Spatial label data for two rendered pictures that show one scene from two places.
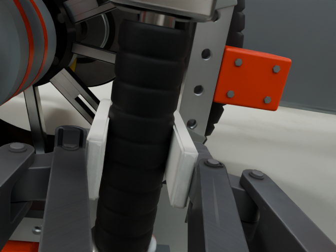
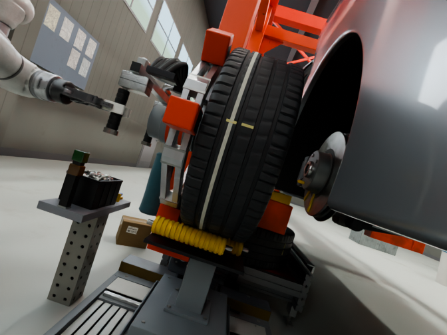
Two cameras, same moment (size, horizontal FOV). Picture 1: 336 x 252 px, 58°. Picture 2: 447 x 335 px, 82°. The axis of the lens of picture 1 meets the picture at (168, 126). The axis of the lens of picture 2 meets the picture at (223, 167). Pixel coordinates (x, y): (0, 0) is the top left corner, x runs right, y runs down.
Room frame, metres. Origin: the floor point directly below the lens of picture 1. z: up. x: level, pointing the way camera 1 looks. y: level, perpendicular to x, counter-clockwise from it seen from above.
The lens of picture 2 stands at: (0.69, -0.71, 0.75)
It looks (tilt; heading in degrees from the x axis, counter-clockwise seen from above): 1 degrees up; 101
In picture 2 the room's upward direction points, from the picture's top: 18 degrees clockwise
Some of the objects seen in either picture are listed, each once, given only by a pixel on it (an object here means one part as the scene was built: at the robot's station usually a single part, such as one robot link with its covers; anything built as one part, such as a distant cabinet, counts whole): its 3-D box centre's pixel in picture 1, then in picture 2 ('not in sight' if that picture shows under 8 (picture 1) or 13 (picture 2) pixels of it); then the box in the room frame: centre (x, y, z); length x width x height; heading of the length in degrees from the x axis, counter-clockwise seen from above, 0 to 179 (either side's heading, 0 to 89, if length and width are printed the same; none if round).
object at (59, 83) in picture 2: not in sight; (70, 94); (0.00, -0.01, 0.83); 0.09 x 0.08 x 0.07; 10
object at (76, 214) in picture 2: not in sight; (92, 204); (-0.02, 0.29, 0.44); 0.43 x 0.17 x 0.03; 100
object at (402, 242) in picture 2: not in sight; (390, 229); (2.27, 3.00, 0.69); 0.52 x 0.17 x 0.35; 10
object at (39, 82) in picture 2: not in sight; (49, 87); (-0.07, -0.02, 0.83); 0.09 x 0.06 x 0.09; 100
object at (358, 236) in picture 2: not in sight; (374, 229); (3.74, 7.34, 0.48); 1.00 x 0.80 x 0.96; 8
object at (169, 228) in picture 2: not in sight; (189, 235); (0.48, 0.12, 0.51); 0.29 x 0.06 x 0.06; 10
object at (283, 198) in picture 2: not in sight; (276, 195); (0.72, 0.78, 0.70); 0.14 x 0.14 x 0.05; 10
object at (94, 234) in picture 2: not in sight; (80, 251); (-0.02, 0.32, 0.21); 0.10 x 0.10 x 0.42; 10
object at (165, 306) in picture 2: not in sight; (196, 282); (0.53, 0.25, 0.32); 0.40 x 0.30 x 0.28; 100
